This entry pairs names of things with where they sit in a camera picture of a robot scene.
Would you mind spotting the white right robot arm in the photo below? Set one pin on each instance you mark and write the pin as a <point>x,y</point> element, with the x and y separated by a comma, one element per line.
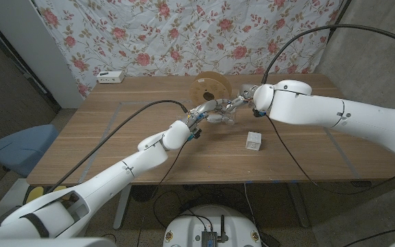
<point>338,111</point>

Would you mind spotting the white cube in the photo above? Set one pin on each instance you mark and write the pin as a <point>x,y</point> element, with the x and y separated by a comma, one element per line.
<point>254,141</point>

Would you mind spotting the floral backdrop cloth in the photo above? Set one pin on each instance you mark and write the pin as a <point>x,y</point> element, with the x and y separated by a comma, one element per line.
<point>190,34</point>

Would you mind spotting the black backdrop stand pole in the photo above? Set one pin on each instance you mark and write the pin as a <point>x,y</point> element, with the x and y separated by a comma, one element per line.
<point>338,20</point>

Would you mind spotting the black round floor disc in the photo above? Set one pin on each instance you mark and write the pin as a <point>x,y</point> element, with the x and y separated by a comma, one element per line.
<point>142,193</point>

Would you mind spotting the white board with yellow patches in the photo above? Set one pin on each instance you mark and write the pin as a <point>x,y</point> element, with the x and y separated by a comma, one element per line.
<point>34,193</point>

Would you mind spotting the black electronics module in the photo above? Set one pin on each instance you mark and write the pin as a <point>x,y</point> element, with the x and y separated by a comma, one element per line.
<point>209,238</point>

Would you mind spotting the white wall panel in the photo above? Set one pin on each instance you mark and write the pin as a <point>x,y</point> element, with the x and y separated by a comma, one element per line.
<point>29,44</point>

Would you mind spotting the blue padded stool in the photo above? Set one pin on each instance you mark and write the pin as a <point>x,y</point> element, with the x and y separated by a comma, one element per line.
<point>26,147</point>

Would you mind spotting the cardboard filament reel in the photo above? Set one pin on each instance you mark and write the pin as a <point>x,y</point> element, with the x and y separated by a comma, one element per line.
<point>201,91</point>

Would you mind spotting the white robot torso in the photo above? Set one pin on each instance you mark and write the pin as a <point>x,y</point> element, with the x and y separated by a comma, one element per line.
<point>190,226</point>

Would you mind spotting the white power strip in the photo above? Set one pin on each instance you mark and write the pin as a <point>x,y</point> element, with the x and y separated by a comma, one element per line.
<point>110,77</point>

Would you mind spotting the grey table leg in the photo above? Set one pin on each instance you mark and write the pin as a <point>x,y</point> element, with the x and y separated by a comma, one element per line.
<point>298,206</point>

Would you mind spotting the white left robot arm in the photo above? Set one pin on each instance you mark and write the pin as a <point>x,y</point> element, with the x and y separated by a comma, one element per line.
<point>115,182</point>

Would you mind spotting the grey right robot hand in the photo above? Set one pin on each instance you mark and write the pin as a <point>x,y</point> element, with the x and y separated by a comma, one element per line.
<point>245,94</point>

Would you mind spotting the white table leg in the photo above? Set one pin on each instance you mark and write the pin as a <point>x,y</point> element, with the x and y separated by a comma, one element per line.
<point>121,212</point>

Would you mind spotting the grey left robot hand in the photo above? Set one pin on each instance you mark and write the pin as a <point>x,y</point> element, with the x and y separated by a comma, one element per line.
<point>206,109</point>

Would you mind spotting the clear medicine bottle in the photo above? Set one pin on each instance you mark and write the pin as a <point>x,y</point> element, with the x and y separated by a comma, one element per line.
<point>232,118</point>

